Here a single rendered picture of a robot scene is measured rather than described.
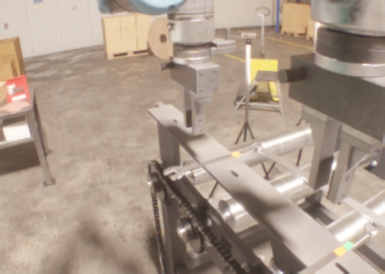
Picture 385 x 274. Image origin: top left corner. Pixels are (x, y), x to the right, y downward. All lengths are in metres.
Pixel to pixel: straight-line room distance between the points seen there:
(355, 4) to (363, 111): 0.09
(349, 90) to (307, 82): 0.06
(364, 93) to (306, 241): 0.33
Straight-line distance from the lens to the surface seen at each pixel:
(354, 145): 0.32
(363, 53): 0.28
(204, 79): 0.56
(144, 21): 7.92
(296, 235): 0.56
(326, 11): 0.28
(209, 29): 0.57
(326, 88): 0.31
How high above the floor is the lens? 1.55
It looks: 26 degrees down
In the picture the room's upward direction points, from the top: 2 degrees counter-clockwise
